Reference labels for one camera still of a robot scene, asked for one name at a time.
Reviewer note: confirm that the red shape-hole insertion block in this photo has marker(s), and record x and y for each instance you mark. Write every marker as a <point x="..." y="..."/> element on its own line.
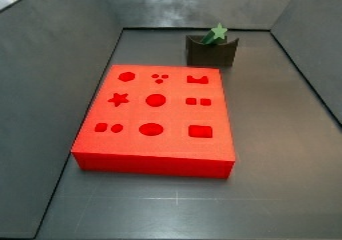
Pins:
<point x="158" y="122"/>

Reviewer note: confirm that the green star-shaped bar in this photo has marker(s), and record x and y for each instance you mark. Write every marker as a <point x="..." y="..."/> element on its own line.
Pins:
<point x="215" y="35"/>

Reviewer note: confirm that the black curved fixture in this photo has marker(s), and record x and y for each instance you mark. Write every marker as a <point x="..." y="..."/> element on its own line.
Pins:
<point x="217" y="55"/>

